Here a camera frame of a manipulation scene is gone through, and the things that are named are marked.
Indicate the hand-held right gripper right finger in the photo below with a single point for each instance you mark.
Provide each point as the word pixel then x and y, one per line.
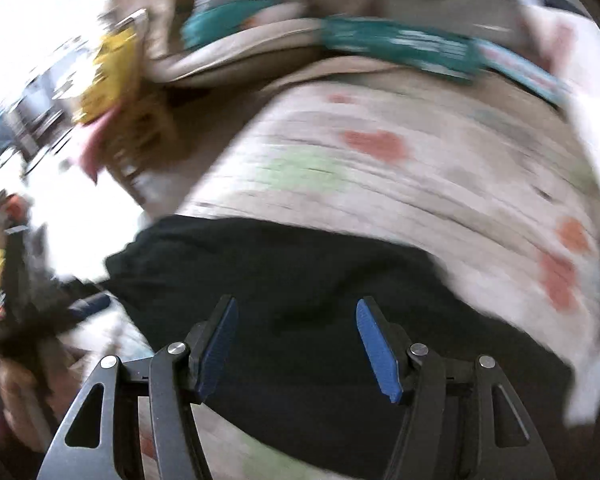
pixel 377 355

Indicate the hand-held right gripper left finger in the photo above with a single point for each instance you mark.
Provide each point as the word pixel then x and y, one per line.
pixel 219 350

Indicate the black pants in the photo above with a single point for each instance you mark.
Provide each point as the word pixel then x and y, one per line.
pixel 305 280

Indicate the printed bed sheet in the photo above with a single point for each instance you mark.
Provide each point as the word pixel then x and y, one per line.
pixel 430 170

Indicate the pink cloth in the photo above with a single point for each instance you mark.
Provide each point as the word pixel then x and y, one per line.
pixel 97 142

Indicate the yellow bag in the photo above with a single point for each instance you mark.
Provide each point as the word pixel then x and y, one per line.
pixel 111 80

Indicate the beige pillow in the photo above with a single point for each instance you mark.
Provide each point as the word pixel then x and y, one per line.
pixel 230 57

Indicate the teal printed packet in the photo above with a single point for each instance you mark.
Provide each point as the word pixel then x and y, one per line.
pixel 395 42

